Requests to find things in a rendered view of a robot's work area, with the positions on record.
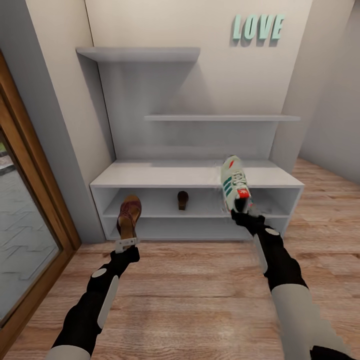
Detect sandal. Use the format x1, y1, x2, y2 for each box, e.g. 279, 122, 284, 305
116, 194, 142, 240
177, 191, 189, 211

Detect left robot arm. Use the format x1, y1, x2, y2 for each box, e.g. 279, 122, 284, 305
45, 237, 141, 360

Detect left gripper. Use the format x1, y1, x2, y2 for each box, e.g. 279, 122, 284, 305
110, 247, 140, 269

